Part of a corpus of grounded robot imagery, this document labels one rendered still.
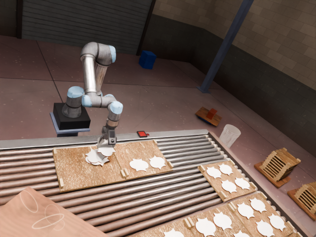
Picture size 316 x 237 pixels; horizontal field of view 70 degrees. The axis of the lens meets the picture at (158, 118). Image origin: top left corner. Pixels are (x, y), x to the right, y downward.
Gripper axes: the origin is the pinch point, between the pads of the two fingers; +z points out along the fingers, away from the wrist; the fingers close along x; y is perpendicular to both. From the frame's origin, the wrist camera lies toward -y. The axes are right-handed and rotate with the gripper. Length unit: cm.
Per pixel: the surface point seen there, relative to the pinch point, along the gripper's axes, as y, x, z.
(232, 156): -5, -127, 9
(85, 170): -10.4, 13.5, 10.3
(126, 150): 7.9, -20.7, 10.3
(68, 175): -13.3, 23.9, 10.3
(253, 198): -50, -113, 10
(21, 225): -48, 47, 0
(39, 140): 21.8, 39.9, 12.6
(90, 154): 1.5, 8.5, 7.8
